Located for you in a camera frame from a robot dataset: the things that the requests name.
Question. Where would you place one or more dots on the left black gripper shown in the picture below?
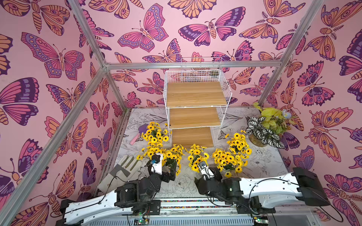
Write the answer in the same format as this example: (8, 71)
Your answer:
(166, 178)

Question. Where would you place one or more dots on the white wire wooden shelf rack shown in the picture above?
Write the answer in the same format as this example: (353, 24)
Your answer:
(196, 103)

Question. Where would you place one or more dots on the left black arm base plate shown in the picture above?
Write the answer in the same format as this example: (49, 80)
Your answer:
(152, 207)

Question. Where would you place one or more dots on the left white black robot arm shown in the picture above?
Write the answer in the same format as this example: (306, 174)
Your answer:
(134, 198)

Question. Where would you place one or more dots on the sunflower pot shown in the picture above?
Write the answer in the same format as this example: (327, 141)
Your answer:
(155, 135)
(149, 151)
(231, 161)
(172, 159)
(197, 154)
(237, 144)

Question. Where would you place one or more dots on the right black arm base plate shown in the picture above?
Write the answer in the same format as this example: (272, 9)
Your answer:
(253, 206)

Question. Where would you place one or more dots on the green striped leafy plant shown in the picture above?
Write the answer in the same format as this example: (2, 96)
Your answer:
(270, 126)

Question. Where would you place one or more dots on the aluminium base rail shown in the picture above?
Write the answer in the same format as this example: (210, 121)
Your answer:
(198, 212)

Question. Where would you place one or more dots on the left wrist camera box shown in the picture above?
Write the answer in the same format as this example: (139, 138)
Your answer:
(155, 164)

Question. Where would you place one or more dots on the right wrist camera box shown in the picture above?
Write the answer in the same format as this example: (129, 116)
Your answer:
(206, 171)

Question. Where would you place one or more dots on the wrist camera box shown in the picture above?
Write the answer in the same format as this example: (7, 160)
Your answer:
(155, 164)
(206, 171)

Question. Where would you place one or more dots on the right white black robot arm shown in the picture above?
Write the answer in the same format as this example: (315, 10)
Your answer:
(262, 195)

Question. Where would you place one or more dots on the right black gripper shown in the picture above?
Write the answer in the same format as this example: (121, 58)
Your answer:
(214, 173)

